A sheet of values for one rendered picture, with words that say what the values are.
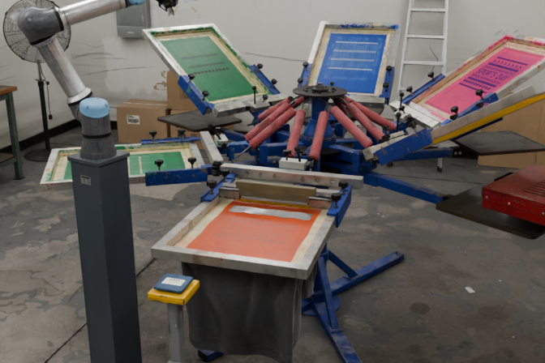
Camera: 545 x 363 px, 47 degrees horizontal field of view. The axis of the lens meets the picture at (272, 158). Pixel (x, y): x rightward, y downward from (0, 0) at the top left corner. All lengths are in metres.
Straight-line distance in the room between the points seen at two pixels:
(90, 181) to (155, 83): 4.90
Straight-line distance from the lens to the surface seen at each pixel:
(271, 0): 6.90
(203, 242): 2.44
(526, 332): 3.91
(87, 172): 2.72
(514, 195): 2.65
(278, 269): 2.19
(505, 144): 3.95
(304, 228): 2.56
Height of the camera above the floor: 1.99
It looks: 18 degrees down
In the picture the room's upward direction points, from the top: straight up
